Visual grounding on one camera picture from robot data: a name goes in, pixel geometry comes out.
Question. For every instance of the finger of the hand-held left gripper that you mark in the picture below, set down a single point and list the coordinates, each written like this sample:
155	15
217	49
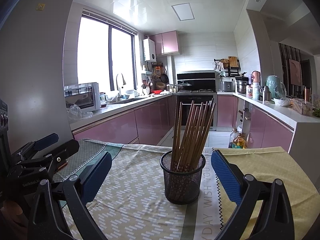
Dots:
46	141
67	150

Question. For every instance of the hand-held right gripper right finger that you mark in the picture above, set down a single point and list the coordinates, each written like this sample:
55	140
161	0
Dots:
225	176

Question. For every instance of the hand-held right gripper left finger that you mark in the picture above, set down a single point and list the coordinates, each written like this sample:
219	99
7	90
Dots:
97	177

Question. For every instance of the black mesh utensil holder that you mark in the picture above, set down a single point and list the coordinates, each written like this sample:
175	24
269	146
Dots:
182	187

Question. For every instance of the bunch of wooden chopsticks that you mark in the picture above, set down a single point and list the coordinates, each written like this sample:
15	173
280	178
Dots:
190	135

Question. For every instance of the yellow cooking oil bottle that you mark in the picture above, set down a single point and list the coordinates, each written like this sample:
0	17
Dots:
240	142

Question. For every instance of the clear plastic bag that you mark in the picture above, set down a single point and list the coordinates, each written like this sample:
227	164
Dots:
75	112

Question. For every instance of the clear plastic bottle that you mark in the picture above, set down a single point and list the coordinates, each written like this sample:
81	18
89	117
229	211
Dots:
233	138

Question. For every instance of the patchwork patterned tablecloth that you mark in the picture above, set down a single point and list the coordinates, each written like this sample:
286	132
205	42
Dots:
140	180

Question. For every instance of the pink kitchen base cabinets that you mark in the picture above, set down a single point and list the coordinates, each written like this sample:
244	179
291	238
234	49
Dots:
270	132
112	127

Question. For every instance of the silver microwave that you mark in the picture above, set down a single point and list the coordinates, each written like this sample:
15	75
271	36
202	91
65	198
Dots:
82	97

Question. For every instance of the grey refrigerator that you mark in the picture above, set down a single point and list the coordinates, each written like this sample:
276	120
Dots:
37	67

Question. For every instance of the built-in black oven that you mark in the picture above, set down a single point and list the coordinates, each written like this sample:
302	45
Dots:
183	110

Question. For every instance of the white kitchen countertop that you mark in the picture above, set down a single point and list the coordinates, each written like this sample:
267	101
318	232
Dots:
280	111

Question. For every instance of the sink faucet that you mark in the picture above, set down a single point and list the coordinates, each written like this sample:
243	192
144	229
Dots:
120	80

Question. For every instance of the stainless steel pot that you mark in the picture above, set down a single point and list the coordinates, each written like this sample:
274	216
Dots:
242	87

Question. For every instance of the pale canister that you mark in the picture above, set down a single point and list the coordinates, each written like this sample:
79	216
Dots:
256	90

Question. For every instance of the silver rice cooker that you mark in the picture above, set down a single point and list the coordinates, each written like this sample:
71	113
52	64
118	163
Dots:
227	85

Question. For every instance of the steel thermos bottle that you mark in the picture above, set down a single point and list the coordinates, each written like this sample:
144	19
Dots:
265	94

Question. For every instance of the black lidded wok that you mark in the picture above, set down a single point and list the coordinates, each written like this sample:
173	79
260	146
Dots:
185	86

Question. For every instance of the kitchen window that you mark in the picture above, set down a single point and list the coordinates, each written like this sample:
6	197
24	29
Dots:
100	55

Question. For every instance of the black range hood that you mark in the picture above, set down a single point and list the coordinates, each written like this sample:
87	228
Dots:
196	77

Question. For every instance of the green appliance under plastic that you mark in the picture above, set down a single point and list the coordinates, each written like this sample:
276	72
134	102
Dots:
275	86

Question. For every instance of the pink kettle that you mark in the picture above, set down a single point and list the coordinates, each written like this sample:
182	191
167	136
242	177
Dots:
256	77

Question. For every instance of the clear plastic food container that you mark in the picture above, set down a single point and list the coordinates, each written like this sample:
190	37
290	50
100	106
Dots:
302	106

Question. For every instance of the red basin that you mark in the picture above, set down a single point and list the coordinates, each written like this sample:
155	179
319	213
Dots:
159	92

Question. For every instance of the wicker basket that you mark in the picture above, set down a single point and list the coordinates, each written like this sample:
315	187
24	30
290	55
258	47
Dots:
160	85

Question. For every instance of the green leafy vegetables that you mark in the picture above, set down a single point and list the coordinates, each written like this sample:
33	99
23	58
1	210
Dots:
317	112

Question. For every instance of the wooden cutting board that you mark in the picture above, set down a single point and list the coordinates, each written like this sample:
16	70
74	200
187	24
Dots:
233	61

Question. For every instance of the hanging black pan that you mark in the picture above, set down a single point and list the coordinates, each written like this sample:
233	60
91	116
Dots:
164	78

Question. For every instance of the copper tumbler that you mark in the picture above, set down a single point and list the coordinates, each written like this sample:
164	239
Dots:
307	93

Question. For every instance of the white water heater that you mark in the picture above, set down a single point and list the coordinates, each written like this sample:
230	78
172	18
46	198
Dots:
149	50

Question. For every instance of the ceiling light panel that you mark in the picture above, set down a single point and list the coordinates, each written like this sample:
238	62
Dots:
183	11

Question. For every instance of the black wall rack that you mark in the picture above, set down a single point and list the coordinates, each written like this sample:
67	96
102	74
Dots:
226	71

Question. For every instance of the framed wall picture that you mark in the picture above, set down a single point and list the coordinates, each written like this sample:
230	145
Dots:
295	72

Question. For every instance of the pink wall cabinet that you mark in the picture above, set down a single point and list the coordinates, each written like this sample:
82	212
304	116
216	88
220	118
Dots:
166	42

